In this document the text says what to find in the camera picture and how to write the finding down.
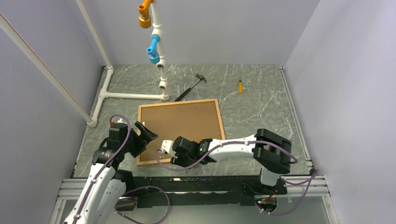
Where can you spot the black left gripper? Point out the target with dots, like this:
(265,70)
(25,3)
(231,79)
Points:
(143,139)

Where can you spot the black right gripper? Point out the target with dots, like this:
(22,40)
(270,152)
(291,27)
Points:
(179,161)

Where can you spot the orange picture frame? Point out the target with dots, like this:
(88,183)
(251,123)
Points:
(194,120)

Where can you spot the yellow handled screwdriver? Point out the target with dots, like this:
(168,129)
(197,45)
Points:
(240,86)

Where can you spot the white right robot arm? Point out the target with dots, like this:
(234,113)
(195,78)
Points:
(269,149)

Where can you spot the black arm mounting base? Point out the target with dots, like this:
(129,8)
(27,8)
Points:
(243,190)

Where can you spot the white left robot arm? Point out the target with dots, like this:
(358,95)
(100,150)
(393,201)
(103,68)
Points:
(106,183)

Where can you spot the black claw hammer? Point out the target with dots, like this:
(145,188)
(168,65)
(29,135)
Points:
(182,95)

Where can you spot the blue pipe nozzle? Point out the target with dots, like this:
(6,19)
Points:
(152,50)

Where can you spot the orange pipe nozzle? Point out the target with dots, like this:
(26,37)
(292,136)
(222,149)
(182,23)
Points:
(144,17)

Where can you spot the white diagonal pole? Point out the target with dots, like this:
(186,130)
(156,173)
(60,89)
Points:
(6,26)

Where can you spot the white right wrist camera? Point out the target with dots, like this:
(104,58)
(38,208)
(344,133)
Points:
(166,148)

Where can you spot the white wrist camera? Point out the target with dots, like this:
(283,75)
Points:
(166,148)
(119,121)

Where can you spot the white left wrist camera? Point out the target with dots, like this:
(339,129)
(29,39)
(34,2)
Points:
(119,121)

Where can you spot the aluminium table edge rail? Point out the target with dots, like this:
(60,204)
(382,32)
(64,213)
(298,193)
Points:
(308,159)

